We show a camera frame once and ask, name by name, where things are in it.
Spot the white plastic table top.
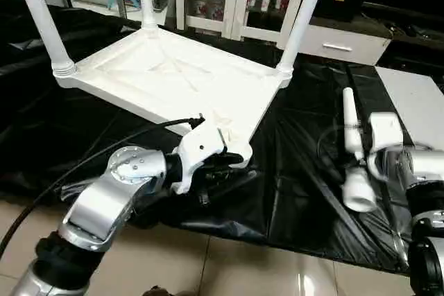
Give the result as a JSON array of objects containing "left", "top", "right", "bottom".
[{"left": 53, "top": 26, "right": 295, "bottom": 171}]

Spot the black work mat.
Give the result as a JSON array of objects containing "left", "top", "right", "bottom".
[{"left": 0, "top": 3, "right": 444, "bottom": 275}]

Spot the white glass door cabinet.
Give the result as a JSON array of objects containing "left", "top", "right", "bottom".
[{"left": 174, "top": 0, "right": 314, "bottom": 43}]

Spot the white drawer unit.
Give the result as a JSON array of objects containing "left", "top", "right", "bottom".
[{"left": 293, "top": 23, "right": 393, "bottom": 67}]

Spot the teal plastic bag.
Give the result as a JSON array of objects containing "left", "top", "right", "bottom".
[{"left": 106, "top": 0, "right": 142, "bottom": 10}]

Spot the black desk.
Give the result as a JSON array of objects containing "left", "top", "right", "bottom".
[{"left": 359, "top": 0, "right": 444, "bottom": 69}]

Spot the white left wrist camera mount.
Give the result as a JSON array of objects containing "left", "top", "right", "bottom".
[{"left": 171, "top": 125, "right": 230, "bottom": 196}]

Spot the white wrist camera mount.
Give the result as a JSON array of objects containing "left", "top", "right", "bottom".
[
  {"left": 365, "top": 111, "right": 406, "bottom": 180},
  {"left": 171, "top": 125, "right": 230, "bottom": 196}
]

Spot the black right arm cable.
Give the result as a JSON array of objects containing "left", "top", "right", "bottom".
[{"left": 316, "top": 125, "right": 366, "bottom": 173}]

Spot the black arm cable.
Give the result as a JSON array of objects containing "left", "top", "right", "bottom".
[
  {"left": 316, "top": 125, "right": 366, "bottom": 173},
  {"left": 0, "top": 112, "right": 206, "bottom": 259}
]

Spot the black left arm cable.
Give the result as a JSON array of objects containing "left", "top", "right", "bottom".
[{"left": 0, "top": 112, "right": 206, "bottom": 259}]

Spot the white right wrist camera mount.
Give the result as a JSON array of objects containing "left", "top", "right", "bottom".
[{"left": 365, "top": 111, "right": 406, "bottom": 180}]

